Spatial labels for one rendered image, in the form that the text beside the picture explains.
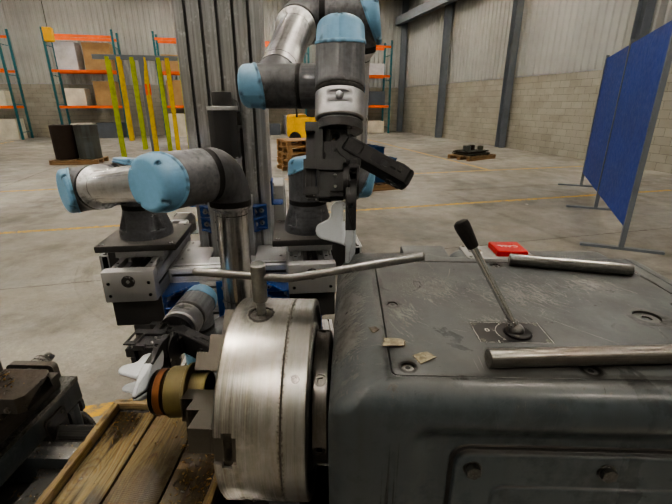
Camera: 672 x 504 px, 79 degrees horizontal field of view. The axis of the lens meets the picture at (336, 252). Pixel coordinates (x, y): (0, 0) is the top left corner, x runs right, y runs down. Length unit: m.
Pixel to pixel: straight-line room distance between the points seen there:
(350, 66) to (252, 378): 0.46
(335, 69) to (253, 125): 0.78
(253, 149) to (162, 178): 0.60
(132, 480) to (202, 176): 0.59
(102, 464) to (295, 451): 0.49
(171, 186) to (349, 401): 0.54
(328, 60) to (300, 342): 0.41
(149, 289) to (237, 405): 0.69
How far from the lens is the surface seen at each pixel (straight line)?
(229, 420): 0.59
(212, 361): 0.74
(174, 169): 0.84
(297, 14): 1.05
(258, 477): 0.63
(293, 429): 0.58
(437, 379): 0.48
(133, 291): 1.24
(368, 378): 0.47
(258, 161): 1.41
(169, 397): 0.74
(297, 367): 0.58
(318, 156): 0.62
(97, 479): 0.97
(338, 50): 0.65
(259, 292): 0.61
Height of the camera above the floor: 1.54
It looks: 20 degrees down
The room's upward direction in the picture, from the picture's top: straight up
